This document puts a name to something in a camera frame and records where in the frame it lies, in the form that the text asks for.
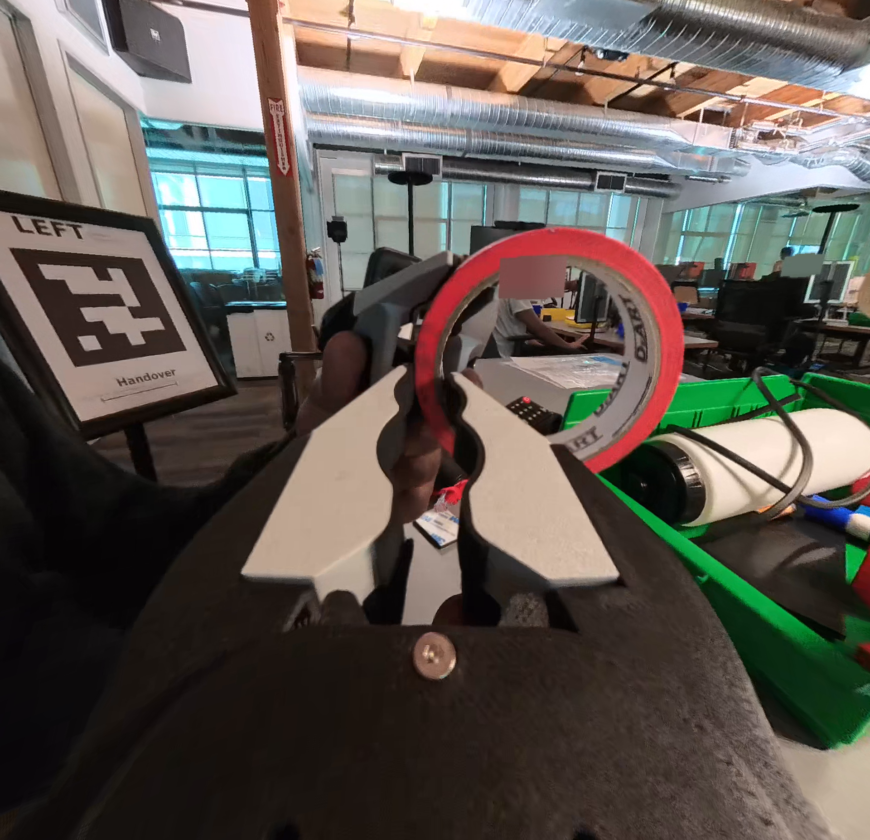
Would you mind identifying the green plastic bin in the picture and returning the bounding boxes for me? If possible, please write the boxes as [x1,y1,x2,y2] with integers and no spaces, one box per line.
[564,372,870,749]

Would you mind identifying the black floor lamp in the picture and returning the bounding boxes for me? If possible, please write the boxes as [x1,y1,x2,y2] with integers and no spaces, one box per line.
[387,170,436,257]

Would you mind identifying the red tape roll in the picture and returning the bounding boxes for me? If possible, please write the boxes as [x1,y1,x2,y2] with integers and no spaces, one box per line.
[415,228,685,475]

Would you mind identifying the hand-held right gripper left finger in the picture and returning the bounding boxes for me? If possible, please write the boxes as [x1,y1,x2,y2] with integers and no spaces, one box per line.
[240,364,416,599]

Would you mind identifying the white bottle black base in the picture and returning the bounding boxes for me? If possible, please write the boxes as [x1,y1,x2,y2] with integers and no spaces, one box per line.
[622,408,870,528]

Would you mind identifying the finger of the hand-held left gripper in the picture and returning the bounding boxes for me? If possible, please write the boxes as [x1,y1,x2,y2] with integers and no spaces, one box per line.
[445,288,502,375]
[352,250,471,380]

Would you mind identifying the wooden post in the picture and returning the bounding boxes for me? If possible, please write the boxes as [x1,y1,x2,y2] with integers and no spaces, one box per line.
[243,0,321,392]

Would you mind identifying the plastic-sleeved paper sheet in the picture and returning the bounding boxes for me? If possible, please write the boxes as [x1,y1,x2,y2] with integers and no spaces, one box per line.
[517,354,637,389]

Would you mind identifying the black mat sheet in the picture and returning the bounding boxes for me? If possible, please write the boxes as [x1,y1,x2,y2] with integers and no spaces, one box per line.
[693,514,852,637]

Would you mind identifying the black computer monitor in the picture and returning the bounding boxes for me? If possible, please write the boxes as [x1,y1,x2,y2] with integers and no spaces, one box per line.
[714,277,814,352]

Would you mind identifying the badge card red clip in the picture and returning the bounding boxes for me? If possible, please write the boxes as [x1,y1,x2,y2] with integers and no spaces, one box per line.
[415,480,470,549]

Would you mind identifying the black framed marker sign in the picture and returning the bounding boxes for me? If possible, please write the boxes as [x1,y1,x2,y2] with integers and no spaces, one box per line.
[0,190,237,482]

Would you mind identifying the white cabinet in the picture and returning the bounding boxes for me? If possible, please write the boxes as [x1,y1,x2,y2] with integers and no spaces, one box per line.
[226,303,294,379]

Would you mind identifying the black wall speaker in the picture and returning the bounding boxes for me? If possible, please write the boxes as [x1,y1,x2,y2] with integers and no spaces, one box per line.
[102,0,193,85]

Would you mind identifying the black remote control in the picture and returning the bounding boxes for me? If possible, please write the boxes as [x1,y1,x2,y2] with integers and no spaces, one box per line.
[506,394,564,437]

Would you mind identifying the black cable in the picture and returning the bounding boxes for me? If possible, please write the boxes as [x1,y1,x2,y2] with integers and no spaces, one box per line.
[669,369,870,515]

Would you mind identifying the red post sign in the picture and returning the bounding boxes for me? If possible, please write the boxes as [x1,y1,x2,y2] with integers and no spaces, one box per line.
[267,97,295,179]

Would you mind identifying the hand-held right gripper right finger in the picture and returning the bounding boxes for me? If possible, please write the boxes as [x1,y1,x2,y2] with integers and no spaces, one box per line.
[447,371,622,623]

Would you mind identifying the silver air duct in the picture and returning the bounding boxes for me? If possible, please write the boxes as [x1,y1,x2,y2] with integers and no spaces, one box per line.
[299,72,749,175]

